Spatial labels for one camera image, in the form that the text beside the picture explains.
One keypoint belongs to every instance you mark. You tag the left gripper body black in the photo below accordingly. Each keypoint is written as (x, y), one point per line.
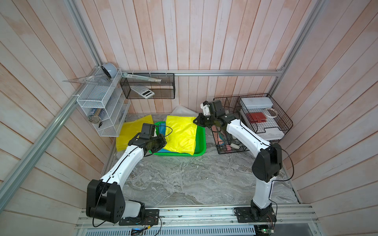
(157, 142)

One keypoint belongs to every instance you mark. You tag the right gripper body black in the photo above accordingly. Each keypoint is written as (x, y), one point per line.
(206, 121)

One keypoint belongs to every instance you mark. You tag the neon yellow raincoat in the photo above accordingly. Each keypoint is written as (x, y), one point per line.
(180, 134)

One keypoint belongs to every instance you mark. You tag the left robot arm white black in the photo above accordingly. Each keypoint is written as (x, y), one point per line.
(105, 200)

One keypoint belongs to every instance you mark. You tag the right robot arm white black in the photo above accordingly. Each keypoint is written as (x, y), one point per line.
(268, 157)

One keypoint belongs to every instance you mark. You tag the white folded raincoat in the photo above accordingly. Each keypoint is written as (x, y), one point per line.
(181, 111)

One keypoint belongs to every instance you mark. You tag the metal ruler in basket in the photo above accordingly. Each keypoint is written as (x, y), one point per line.
(140, 77)

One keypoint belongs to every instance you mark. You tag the red card holder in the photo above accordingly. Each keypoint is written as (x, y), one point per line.
(256, 117)

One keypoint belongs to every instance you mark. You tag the white calculator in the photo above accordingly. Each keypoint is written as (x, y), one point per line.
(144, 92)

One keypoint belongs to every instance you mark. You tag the white pencil case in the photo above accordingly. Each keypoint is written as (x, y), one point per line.
(257, 103)

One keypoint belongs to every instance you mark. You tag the white flat box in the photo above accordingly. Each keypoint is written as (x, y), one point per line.
(272, 134)

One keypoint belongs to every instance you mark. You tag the rolled silver item on shelf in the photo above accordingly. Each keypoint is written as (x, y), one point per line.
(95, 115)

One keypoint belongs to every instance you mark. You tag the clear triangle ruler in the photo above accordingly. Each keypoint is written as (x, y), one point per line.
(93, 79)

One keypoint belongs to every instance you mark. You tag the grey round tape dispenser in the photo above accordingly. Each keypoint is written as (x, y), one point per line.
(109, 70)

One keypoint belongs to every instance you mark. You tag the black wire desk organizer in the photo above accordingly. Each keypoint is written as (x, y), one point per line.
(276, 117)

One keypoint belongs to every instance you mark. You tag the black mesh wall basket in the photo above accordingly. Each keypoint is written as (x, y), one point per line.
(163, 90)

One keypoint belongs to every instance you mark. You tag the white wire shelf rack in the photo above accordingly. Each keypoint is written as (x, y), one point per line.
(108, 96)

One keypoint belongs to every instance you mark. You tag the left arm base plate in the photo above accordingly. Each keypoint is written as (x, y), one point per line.
(147, 217)

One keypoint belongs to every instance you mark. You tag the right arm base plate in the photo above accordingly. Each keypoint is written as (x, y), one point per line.
(254, 214)

